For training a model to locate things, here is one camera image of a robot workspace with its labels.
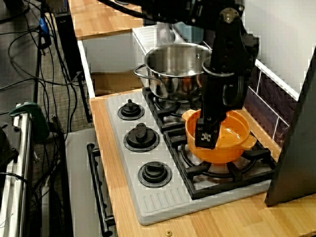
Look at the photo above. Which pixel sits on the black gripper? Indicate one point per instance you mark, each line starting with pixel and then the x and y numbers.
pixel 212 98

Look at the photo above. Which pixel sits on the orange plastic toy pot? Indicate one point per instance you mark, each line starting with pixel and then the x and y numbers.
pixel 229 150

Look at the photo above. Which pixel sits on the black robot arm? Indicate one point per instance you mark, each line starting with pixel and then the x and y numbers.
pixel 229 44

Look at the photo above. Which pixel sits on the black burner grate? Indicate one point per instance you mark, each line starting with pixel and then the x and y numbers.
pixel 160 113
pixel 197 190

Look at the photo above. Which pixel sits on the stainless steel pot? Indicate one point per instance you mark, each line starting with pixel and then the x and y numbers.
pixel 172 84

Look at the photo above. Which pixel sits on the dark tiled backsplash panel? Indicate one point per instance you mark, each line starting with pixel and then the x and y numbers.
pixel 266 103

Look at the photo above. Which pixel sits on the black stove knob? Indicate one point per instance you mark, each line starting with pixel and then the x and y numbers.
pixel 141 138
pixel 154 174
pixel 130 111

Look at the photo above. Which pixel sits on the grey stove top panel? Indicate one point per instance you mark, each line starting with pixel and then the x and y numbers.
pixel 128 158

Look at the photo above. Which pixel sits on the black slanted board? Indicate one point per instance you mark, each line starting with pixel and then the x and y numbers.
pixel 296 148

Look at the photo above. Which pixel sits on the teal toy box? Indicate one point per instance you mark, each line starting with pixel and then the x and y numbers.
pixel 190 32

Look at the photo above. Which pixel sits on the grey toy faucet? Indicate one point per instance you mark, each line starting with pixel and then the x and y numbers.
pixel 165 34

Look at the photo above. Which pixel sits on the brown cardboard sheet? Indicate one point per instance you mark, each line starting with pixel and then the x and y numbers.
pixel 116 84

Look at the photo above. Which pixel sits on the white toy sink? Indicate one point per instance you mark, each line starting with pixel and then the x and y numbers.
pixel 111 54

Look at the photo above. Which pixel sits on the white oven door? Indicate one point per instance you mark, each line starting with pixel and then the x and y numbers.
pixel 79 172

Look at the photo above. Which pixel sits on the black computer tower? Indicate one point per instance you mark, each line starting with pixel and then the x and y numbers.
pixel 66 44

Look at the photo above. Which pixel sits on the black equipment block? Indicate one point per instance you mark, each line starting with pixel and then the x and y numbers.
pixel 6 148

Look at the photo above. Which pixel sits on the aluminium frame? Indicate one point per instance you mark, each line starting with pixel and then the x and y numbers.
pixel 17 172

